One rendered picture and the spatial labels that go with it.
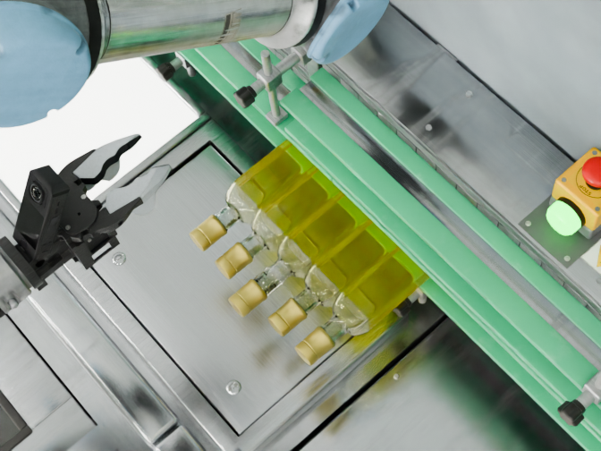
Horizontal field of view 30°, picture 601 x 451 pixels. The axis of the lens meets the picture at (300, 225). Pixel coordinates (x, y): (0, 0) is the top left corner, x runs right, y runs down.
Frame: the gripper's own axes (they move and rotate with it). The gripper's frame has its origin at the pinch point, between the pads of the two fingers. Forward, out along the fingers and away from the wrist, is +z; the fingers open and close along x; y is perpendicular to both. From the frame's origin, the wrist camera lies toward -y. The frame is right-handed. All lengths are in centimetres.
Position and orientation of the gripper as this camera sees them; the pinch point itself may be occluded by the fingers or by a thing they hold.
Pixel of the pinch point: (145, 153)
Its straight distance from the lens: 135.4
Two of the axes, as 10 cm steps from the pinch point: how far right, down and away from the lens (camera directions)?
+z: 7.5, -6.2, 2.3
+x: 6.5, 6.5, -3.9
